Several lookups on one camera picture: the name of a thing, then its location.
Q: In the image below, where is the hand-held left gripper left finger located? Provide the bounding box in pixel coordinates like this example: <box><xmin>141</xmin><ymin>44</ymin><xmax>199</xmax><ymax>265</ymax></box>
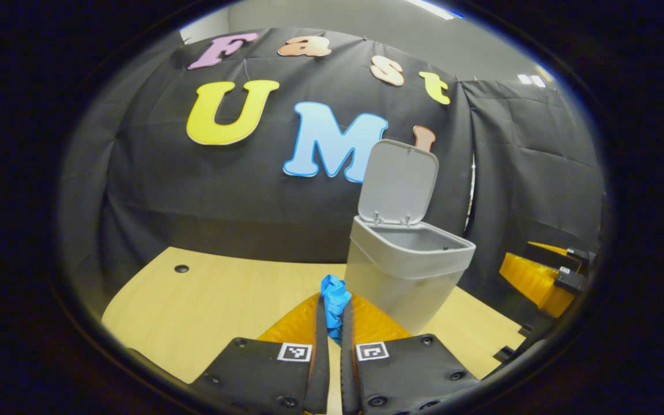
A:
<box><xmin>191</xmin><ymin>291</ymin><xmax>331</xmax><ymax>415</ymax></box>

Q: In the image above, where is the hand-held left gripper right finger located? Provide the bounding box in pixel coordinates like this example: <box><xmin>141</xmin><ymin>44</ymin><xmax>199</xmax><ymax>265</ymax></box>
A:
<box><xmin>340</xmin><ymin>291</ymin><xmax>480</xmax><ymax>415</ymax></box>

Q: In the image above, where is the grey desktop garbage bin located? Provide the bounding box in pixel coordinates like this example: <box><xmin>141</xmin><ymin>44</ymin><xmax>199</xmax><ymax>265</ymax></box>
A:
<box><xmin>344</xmin><ymin>139</ymin><xmax>477</xmax><ymax>335</ymax></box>

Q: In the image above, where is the blue paper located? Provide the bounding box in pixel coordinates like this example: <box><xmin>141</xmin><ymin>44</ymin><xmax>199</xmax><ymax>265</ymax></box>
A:
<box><xmin>319</xmin><ymin>274</ymin><xmax>353</xmax><ymax>345</ymax></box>

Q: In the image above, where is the wooden desktop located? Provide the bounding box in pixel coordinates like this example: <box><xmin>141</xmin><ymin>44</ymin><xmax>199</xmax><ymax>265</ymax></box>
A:
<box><xmin>101</xmin><ymin>247</ymin><xmax>531</xmax><ymax>415</ymax></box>

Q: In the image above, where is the black backdrop cloth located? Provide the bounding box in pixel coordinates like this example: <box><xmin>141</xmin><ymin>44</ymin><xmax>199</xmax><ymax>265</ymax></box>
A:
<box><xmin>58</xmin><ymin>26</ymin><xmax>606</xmax><ymax>323</ymax></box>

